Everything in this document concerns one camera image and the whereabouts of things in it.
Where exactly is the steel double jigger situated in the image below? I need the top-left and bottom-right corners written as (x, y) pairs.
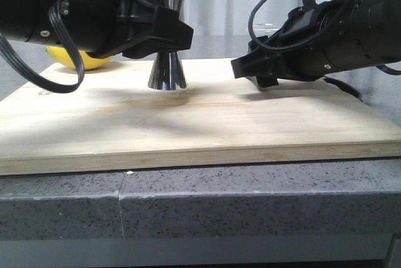
top-left (148, 0), bottom-right (187, 91)

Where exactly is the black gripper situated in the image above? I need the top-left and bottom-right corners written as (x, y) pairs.
top-left (1, 0), bottom-right (157, 57)
top-left (231, 0), bottom-right (358, 91)

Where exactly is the clear glass beaker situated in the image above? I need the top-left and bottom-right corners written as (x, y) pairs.
top-left (253, 23), bottom-right (282, 38)

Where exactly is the yellow lemon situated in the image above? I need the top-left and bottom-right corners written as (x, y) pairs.
top-left (46, 46), bottom-right (113, 70)

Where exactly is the black board handle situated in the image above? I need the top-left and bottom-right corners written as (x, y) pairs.
top-left (323, 76), bottom-right (362, 101)

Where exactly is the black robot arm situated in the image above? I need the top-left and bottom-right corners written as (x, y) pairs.
top-left (231, 0), bottom-right (400, 88)

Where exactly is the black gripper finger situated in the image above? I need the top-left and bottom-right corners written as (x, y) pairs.
top-left (122, 0), bottom-right (194, 59)

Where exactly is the wooden cutting board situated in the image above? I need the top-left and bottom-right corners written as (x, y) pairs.
top-left (1, 59), bottom-right (400, 175)

